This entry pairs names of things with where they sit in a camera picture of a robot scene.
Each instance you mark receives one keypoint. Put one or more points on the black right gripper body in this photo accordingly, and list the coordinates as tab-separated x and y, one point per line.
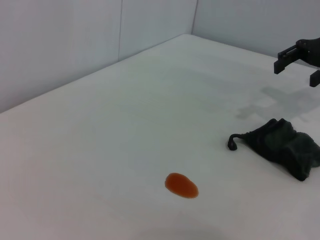
311	51

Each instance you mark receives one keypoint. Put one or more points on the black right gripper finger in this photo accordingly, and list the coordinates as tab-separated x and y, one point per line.
280	66
315	79

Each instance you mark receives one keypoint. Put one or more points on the dark blue rag with loop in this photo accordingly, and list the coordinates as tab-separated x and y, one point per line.
282	150

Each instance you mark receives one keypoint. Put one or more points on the small orange ball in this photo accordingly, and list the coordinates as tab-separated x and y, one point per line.
181	186

